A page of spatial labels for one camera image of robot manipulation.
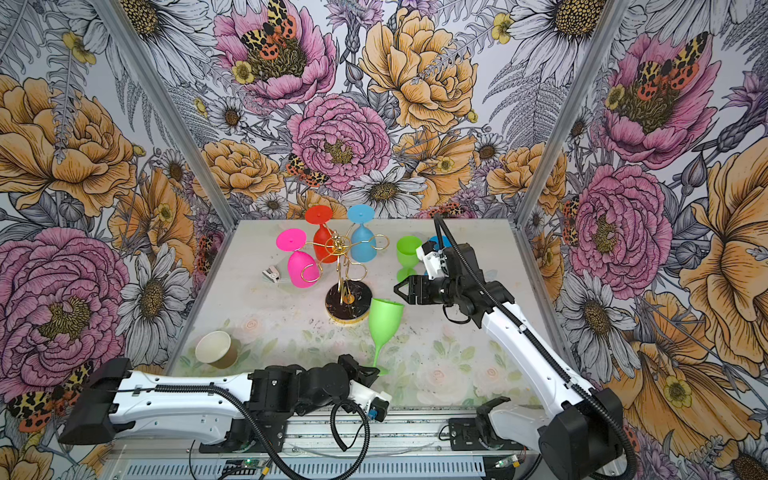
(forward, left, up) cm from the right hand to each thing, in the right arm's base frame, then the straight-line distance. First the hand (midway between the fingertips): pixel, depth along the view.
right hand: (405, 299), depth 75 cm
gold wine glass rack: (+11, +18, -18) cm, 28 cm away
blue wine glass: (+21, +11, -3) cm, 24 cm away
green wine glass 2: (+18, -2, -6) cm, 19 cm away
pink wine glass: (+11, +28, -1) cm, 30 cm away
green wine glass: (-6, +5, +1) cm, 8 cm away
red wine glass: (+12, +20, +9) cm, 25 cm away
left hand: (-14, +9, -7) cm, 18 cm away
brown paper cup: (-5, +52, -16) cm, 54 cm away
